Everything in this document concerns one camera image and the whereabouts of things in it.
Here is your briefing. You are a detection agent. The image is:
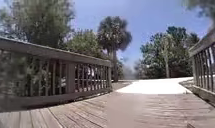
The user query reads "palm tree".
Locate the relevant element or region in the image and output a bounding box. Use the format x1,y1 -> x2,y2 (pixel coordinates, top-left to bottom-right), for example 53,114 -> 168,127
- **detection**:
96,15 -> 133,83

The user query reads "group of leafy trees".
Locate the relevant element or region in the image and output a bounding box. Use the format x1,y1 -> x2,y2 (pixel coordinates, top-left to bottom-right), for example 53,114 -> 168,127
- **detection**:
0,0 -> 111,61
134,25 -> 201,80

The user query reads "weathered wooden railing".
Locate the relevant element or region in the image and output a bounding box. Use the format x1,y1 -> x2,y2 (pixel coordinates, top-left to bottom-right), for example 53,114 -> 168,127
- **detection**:
0,35 -> 114,113
188,27 -> 215,108

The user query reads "pale sandy path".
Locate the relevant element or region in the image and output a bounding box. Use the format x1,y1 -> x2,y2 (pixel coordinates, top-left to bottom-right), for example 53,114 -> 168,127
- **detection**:
115,76 -> 195,95

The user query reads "wooden plank boardwalk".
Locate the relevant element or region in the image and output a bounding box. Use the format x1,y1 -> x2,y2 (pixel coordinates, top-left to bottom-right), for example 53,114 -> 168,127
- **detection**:
0,80 -> 215,128

